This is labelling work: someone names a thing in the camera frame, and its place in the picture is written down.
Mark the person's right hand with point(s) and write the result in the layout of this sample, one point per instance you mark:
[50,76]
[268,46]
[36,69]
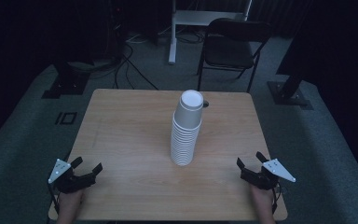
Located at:
[262,199]

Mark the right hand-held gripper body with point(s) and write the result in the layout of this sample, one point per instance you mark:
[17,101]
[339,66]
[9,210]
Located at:
[265,178]

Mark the black stand base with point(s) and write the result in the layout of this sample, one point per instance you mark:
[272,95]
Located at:
[289,93]
[66,84]

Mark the black folding chair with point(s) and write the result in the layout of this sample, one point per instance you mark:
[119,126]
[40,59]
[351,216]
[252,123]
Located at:
[228,49]

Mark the white metal stand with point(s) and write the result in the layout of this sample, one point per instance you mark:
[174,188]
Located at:
[180,18]

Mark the person's left hand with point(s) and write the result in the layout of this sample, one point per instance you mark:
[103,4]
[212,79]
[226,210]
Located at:
[70,202]

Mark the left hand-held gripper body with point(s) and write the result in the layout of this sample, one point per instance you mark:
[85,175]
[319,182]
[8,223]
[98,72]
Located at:
[71,181]

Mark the stack of white paper cups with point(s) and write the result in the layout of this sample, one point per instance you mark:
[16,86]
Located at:
[186,130]

